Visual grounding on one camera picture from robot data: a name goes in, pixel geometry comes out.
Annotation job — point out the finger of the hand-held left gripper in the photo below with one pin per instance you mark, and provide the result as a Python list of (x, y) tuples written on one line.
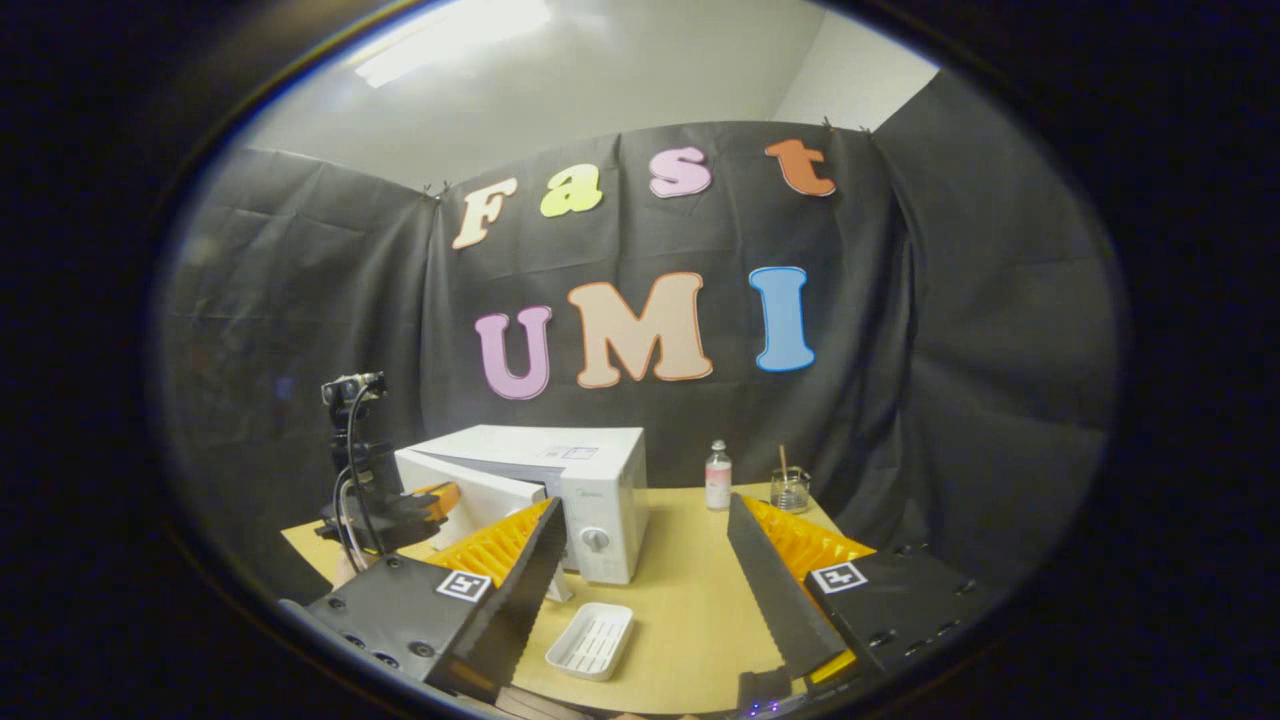
[(440, 498)]

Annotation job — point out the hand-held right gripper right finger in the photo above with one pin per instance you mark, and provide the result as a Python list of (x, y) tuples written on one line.
[(775, 600)]

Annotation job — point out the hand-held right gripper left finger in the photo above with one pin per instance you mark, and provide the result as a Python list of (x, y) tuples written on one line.
[(520, 610)]

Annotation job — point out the white microwave oven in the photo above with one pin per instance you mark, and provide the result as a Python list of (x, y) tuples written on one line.
[(600, 480)]

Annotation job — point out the white plastic tray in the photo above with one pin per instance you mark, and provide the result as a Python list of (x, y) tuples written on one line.
[(590, 640)]

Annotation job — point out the small black box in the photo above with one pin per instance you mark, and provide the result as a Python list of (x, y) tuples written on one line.
[(760, 690)]

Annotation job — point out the glass beaker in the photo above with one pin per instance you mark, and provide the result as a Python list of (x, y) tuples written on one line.
[(790, 492)]

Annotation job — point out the clear bottle with pink label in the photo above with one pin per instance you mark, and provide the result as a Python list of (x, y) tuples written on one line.
[(718, 485)]

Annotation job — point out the black backdrop cloth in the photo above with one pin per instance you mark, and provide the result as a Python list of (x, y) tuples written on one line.
[(950, 350)]

